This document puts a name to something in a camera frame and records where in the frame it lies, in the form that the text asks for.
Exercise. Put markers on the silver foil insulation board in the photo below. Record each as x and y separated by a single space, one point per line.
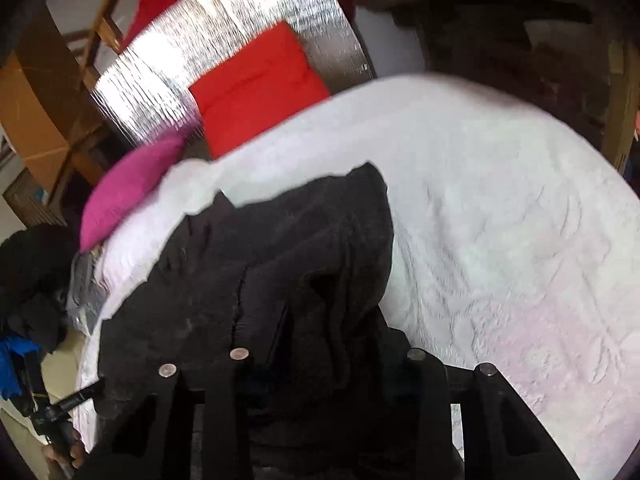
225 15

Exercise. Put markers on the blue jacket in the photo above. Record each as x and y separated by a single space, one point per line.
15 365

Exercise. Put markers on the grey garment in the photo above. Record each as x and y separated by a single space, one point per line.
85 290

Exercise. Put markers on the white bed blanket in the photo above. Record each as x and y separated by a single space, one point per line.
500 210

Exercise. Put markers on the person's left hand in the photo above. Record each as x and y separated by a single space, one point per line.
77 452

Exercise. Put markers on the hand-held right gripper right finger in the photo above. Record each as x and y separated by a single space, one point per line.
425 385

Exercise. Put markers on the beige sofa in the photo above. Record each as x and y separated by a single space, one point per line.
60 370

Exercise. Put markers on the pink pillow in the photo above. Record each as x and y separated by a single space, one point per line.
130 185

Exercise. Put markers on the red pillow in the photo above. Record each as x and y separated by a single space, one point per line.
255 90

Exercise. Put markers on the black puffer jacket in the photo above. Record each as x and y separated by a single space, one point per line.
300 260

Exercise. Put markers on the black coat pile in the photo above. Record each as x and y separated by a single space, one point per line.
30 270

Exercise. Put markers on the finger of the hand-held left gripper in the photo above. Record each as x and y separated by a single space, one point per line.
82 394

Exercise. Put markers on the brown wooden column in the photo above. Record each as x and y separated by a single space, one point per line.
35 125

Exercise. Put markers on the wooden stair railing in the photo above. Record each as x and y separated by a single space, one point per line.
107 25

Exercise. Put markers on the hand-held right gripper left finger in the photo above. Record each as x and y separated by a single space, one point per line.
235 385

